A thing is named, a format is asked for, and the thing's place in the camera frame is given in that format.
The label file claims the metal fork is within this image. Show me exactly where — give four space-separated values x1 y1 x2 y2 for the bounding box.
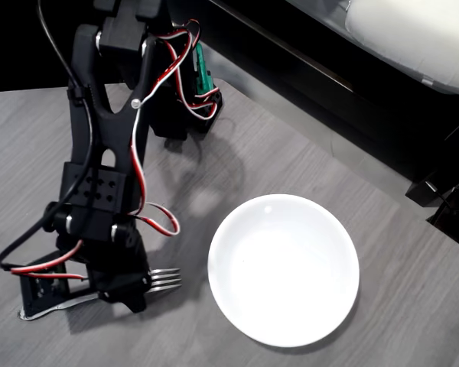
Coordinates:
18 268 183 321

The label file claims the white round plate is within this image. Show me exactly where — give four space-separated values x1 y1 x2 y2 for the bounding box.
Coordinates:
207 193 360 349

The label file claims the green circuit board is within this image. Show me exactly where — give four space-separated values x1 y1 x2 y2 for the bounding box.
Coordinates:
190 41 215 96

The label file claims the black furniture leg block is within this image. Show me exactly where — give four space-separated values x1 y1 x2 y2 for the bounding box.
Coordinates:
405 171 451 209

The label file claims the white upholstered seat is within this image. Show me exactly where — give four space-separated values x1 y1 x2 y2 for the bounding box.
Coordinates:
285 0 459 99

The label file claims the white cushion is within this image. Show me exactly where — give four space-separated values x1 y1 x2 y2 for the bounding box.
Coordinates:
343 0 459 96

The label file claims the red white gripper servo cable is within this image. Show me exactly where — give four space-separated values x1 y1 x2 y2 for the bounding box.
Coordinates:
10 239 90 282

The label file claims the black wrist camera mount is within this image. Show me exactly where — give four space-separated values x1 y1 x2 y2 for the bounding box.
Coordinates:
18 250 91 319

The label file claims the red white forearm servo cable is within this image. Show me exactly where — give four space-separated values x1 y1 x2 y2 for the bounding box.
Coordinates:
129 28 181 237

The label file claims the black camera cable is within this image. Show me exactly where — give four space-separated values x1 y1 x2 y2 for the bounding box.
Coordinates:
0 0 96 271

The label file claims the red white base servo cable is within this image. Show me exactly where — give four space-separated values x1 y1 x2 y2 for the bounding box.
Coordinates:
152 18 220 122

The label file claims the dark wooden furniture frame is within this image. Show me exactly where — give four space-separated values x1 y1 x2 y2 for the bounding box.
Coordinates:
210 0 459 184

